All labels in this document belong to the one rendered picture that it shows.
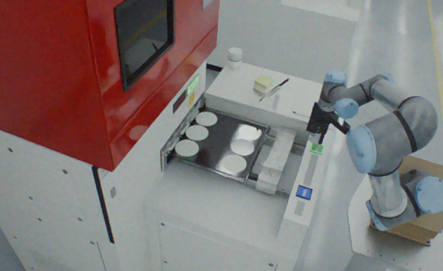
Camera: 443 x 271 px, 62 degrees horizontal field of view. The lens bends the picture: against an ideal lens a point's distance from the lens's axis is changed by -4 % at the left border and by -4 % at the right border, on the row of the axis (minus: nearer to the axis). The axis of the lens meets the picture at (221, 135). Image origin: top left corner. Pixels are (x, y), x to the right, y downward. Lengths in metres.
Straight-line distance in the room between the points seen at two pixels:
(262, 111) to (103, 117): 0.97
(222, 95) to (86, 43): 1.06
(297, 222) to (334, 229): 1.27
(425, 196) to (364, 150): 0.43
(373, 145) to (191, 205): 0.82
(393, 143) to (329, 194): 1.86
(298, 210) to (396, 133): 0.56
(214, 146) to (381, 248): 0.79
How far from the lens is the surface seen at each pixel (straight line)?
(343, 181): 2.94
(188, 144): 1.66
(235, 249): 1.52
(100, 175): 1.18
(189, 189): 1.60
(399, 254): 1.63
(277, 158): 1.68
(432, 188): 1.36
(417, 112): 1.01
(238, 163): 1.60
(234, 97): 1.83
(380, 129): 0.99
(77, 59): 0.93
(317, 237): 2.56
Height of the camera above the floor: 2.05
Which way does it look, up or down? 42 degrees down
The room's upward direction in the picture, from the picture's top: 5 degrees clockwise
